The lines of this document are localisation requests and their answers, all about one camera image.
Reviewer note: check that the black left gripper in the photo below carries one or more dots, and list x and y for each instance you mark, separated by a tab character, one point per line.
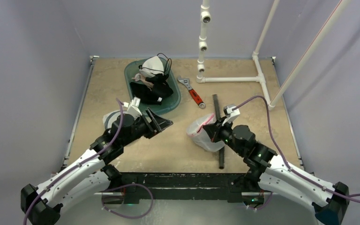
161	123

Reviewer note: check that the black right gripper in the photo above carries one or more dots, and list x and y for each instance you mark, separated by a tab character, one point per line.
214	132

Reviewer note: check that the small pink-zip mesh bag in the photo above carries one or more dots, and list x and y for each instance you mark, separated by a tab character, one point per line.
200	137

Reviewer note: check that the white and black bra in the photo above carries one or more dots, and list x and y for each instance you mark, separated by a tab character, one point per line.
156	65

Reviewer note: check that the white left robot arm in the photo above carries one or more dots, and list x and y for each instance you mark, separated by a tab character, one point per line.
91	172

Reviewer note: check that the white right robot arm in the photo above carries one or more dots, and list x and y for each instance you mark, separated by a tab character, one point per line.
268	171

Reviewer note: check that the beige bra in basin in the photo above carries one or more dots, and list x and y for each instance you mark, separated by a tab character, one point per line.
140	78

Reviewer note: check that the teal plastic basin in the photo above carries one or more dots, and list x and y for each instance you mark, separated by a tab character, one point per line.
168	104

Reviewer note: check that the black garment in basin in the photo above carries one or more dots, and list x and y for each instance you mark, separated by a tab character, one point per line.
145	94

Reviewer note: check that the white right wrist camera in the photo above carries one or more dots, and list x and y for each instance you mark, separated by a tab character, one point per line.
231	113

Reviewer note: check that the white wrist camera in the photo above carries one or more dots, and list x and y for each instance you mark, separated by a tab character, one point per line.
231	113
132	107

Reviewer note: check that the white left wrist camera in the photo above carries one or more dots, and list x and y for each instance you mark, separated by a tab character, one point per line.
132	107

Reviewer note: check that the red-handled adjustable wrench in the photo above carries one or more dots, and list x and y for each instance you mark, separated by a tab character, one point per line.
198	100

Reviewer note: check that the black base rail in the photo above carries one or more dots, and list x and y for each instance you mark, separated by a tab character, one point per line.
230	187

